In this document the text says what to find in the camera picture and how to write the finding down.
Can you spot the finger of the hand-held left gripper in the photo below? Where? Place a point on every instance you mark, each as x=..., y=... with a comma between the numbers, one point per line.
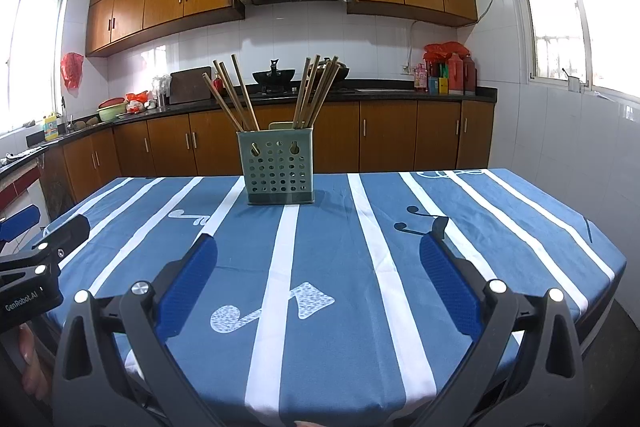
x=20, y=222
x=70, y=232

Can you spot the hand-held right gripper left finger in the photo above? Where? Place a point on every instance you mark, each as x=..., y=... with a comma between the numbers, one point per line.
x=187, y=292

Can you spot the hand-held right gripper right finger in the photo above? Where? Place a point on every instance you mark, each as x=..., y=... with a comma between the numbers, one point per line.
x=450, y=287

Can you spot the green perforated utensil holder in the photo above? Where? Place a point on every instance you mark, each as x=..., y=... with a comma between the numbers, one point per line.
x=275, y=138

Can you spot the person's left hand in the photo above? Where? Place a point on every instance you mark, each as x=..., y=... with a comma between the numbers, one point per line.
x=34, y=362

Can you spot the yellow detergent bottle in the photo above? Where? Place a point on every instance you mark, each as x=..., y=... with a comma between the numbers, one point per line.
x=51, y=129

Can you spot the blue white striped tablecloth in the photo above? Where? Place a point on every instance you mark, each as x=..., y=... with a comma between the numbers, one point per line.
x=340, y=257

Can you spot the metal faucet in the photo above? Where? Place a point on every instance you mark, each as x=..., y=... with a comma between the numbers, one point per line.
x=63, y=109

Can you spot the green basin with red lid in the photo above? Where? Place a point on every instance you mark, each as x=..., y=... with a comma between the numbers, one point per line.
x=111, y=112

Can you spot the red and white plastic bags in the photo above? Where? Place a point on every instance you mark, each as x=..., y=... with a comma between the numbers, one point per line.
x=136, y=99

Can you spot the red plastic bag on hook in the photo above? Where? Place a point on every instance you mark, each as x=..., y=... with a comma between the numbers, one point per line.
x=71, y=69

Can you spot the narrow kitchen window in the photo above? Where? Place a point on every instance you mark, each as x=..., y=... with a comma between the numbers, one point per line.
x=30, y=57

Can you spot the wooden base cabinets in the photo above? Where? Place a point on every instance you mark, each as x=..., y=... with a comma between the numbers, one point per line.
x=390, y=132

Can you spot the glass jars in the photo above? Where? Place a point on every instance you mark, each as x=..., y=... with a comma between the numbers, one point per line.
x=161, y=89

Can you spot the dark wooden cutting board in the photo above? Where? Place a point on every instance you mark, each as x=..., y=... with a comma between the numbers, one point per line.
x=187, y=84

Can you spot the black kitchen countertop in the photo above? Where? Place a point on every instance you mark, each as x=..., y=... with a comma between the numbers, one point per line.
x=400, y=94

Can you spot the yellow box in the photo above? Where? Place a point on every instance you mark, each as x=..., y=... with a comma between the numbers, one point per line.
x=443, y=86

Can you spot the blue box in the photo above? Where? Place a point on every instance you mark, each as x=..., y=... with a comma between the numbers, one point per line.
x=433, y=85

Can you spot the small red bottle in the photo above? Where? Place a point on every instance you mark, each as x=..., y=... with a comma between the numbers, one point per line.
x=218, y=87

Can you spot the pink bottle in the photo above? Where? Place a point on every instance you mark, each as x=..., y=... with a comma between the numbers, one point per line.
x=421, y=79

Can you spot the dark red thermos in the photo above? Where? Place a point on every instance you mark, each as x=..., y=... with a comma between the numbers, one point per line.
x=470, y=77

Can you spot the bright red thermos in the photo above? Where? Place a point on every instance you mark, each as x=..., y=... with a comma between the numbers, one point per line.
x=455, y=74

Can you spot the built-in gas stove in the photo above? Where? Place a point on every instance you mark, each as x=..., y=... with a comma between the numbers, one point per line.
x=350, y=91

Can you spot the red plastic bag over bottles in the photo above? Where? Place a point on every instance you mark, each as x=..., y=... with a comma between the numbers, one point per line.
x=442, y=49

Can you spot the wok with lid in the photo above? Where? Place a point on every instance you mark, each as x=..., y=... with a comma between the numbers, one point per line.
x=345, y=73

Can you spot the metal cup on windowsill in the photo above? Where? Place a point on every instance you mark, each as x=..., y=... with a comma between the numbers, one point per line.
x=575, y=84

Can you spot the wide kitchen window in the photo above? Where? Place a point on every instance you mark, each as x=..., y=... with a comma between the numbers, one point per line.
x=575, y=7

